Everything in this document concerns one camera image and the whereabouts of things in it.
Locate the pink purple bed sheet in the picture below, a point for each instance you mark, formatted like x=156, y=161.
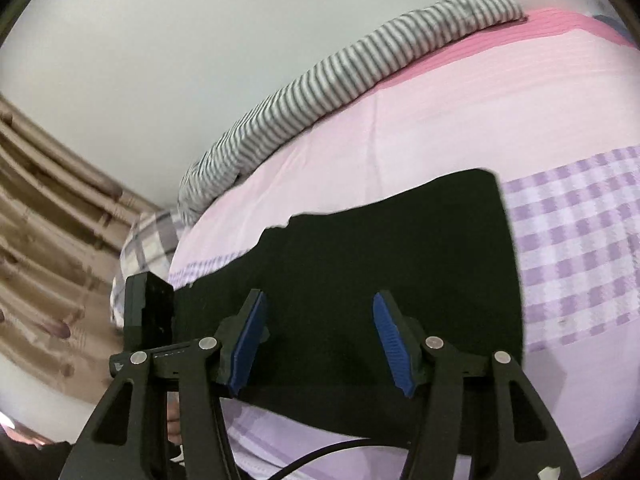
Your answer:
x=425, y=130

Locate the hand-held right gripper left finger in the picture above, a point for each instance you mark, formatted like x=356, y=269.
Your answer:
x=247, y=345

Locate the beige patterned curtain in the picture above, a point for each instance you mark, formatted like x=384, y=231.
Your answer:
x=50, y=210

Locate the person's left hand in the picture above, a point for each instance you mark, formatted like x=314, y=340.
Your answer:
x=173, y=419

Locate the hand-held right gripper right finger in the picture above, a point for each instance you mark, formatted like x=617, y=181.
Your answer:
x=395, y=345

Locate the grey white striped blanket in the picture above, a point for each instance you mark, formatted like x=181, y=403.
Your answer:
x=310, y=95

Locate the plaid pillow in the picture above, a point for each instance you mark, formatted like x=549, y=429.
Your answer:
x=145, y=250

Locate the black pants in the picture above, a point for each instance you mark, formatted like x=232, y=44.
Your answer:
x=350, y=240

